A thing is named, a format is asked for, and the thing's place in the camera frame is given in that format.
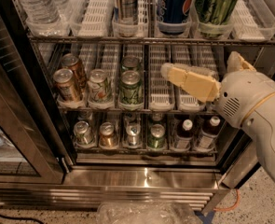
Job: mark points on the gold can front left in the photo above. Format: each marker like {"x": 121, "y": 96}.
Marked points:
{"x": 67, "y": 85}

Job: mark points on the top wire shelf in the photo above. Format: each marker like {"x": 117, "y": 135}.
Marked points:
{"x": 148, "y": 41}

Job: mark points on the dark bottle white cap right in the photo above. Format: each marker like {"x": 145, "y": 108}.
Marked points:
{"x": 207, "y": 134}

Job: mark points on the dark bottle white cap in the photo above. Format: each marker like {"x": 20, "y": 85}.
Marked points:
{"x": 184, "y": 134}
{"x": 207, "y": 134}

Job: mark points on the green silver can bottom left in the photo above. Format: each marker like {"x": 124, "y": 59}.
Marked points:
{"x": 83, "y": 133}

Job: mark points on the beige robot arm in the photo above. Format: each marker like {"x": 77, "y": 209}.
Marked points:
{"x": 260, "y": 126}

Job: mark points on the gold can bottom shelf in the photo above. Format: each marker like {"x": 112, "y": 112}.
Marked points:
{"x": 108, "y": 137}

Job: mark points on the green can behind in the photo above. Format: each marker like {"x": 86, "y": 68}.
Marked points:
{"x": 130, "y": 63}

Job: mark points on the green can bottom shelf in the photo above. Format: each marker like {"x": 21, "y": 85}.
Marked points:
{"x": 156, "y": 137}

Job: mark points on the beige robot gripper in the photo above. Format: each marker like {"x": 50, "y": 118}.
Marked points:
{"x": 247, "y": 92}

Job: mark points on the white green can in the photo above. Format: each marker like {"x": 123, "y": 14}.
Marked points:
{"x": 100, "y": 90}

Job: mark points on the glass fridge door left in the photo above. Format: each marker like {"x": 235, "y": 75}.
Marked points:
{"x": 35, "y": 148}

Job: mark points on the silver blue redbull can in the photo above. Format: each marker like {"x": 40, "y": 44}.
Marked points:
{"x": 126, "y": 12}

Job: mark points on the clear plastic bag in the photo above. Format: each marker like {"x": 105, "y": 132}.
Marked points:
{"x": 146, "y": 213}

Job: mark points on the dark bottle white cap left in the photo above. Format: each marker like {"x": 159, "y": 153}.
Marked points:
{"x": 184, "y": 134}

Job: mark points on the middle wire shelf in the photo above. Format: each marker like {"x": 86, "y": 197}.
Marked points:
{"x": 142, "y": 111}

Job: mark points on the gold can behind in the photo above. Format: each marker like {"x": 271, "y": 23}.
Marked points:
{"x": 73, "y": 63}

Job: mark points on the green can front middle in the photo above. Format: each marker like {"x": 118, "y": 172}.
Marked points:
{"x": 130, "y": 91}

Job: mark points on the tall green can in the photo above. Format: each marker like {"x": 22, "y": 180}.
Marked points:
{"x": 214, "y": 16}

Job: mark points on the wire shelf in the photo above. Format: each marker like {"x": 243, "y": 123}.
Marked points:
{"x": 142, "y": 111}
{"x": 148, "y": 41}

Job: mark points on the blue pepsi can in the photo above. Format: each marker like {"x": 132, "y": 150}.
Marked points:
{"x": 172, "y": 16}

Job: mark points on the steel fridge cabinet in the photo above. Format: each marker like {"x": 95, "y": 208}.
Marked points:
{"x": 95, "y": 174}

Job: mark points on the silver can bottom shelf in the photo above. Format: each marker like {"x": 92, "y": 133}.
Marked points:
{"x": 133, "y": 134}

